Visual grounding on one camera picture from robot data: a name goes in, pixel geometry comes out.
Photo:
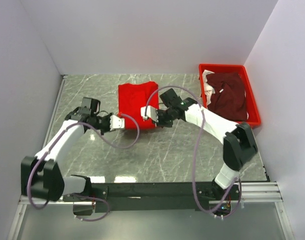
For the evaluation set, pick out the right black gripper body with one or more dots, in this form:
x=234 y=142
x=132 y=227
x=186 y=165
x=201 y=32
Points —
x=160 y=117

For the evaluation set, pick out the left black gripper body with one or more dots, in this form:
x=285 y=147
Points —
x=106 y=122

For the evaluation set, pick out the red t shirt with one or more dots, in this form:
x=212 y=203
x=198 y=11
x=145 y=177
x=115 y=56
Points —
x=131 y=97

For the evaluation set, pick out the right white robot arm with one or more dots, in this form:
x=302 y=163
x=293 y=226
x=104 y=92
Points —
x=237 y=139

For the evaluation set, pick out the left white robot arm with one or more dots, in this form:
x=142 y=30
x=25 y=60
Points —
x=41 y=174

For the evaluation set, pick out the white pink t shirt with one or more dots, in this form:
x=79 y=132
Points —
x=208 y=89

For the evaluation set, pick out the dark maroon t shirt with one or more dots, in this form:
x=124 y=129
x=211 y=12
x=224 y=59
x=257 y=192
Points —
x=229 y=97

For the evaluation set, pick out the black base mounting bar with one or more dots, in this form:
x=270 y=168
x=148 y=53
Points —
x=133 y=197

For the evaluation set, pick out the red plastic bin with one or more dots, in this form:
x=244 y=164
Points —
x=254 y=119

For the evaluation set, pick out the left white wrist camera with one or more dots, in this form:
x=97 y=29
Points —
x=116 y=123

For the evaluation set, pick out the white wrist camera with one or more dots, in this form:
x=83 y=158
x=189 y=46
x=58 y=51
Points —
x=149 y=112
x=116 y=123

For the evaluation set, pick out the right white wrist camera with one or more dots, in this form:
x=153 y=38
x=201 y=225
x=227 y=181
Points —
x=149 y=112

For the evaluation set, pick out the aluminium frame rail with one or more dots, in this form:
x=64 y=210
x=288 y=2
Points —
x=252 y=192

